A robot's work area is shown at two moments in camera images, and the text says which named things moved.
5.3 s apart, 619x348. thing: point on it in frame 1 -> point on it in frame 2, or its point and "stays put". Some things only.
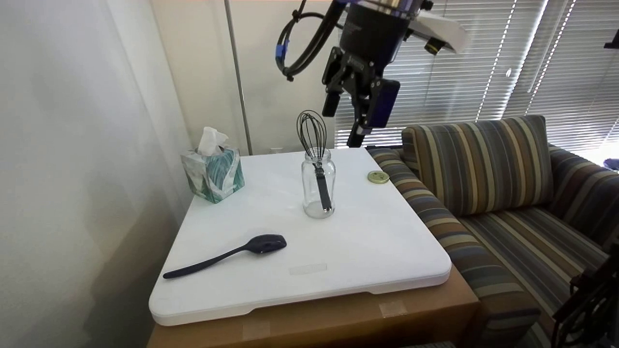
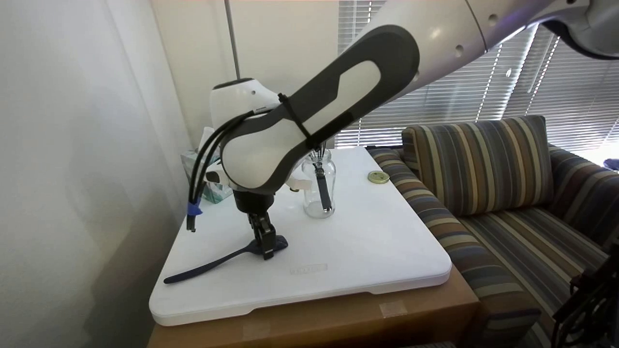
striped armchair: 516,215 stays put
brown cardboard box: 435,315 stays put
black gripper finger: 358,131 -> 269,242
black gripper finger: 331,101 -> 265,242
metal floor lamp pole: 238,77 stays put
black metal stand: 588,315 stays put
